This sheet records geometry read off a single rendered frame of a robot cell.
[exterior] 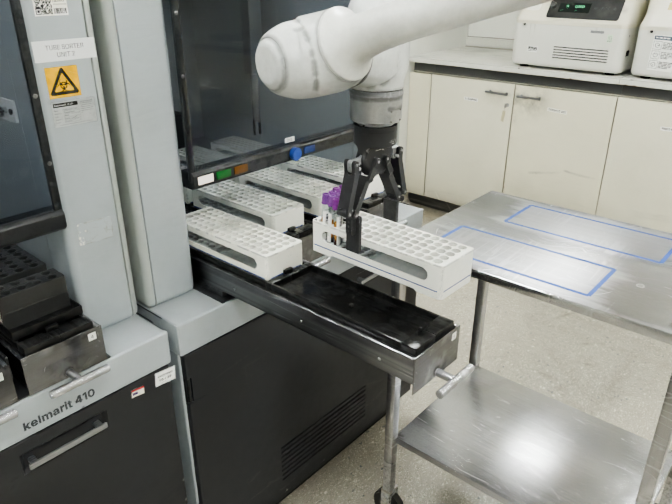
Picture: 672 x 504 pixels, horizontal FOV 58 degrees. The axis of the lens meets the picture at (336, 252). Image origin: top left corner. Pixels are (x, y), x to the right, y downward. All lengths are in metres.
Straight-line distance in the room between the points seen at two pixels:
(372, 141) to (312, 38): 0.24
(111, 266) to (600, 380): 1.81
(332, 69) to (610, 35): 2.43
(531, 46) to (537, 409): 2.06
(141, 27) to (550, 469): 1.29
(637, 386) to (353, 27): 1.90
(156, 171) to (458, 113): 2.57
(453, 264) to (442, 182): 2.70
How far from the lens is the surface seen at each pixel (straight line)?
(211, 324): 1.26
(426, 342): 0.99
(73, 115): 1.10
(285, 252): 1.18
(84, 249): 1.16
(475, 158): 3.56
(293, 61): 0.85
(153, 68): 1.16
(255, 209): 1.38
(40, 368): 1.09
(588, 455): 1.68
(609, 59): 3.20
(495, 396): 1.79
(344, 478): 1.90
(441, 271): 1.00
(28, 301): 1.13
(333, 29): 0.86
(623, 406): 2.36
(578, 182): 3.34
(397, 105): 1.03
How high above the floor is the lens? 1.35
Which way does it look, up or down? 25 degrees down
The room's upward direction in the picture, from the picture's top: straight up
